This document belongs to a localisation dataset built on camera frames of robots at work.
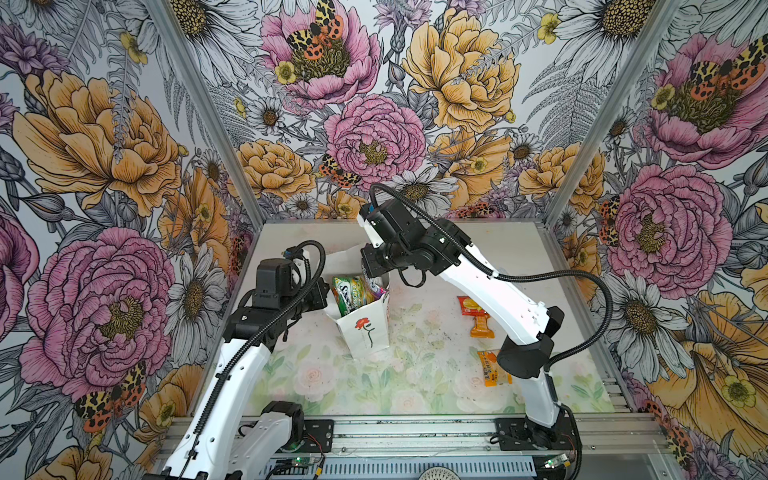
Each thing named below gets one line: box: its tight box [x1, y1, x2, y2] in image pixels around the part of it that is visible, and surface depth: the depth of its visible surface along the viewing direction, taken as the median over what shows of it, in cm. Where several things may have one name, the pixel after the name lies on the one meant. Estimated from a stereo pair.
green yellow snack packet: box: [331, 276, 376, 317], surface depth 78 cm
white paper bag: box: [325, 245, 390, 359], surface depth 76 cm
